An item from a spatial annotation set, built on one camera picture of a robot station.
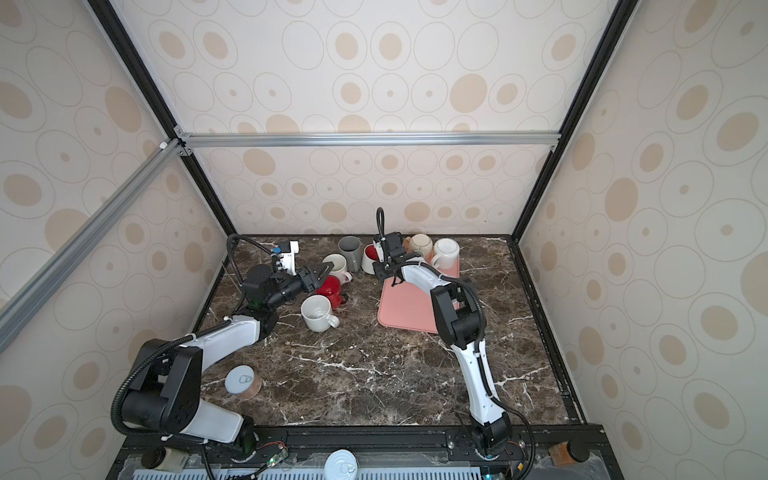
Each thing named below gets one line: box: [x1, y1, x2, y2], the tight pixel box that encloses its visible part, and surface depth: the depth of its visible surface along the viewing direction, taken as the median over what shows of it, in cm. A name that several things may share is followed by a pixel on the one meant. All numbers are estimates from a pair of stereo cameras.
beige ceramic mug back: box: [404, 233, 434, 257], surface depth 108 cm
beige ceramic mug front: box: [301, 294, 340, 333], surface depth 94 cm
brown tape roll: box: [224, 364, 263, 401], surface depth 81 cm
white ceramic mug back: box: [431, 238, 460, 270], surface depth 108 cm
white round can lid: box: [324, 449, 359, 480], surface depth 67 cm
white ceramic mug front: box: [362, 243, 379, 275], surface depth 105 cm
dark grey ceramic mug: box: [338, 236, 363, 273], surface depth 105 cm
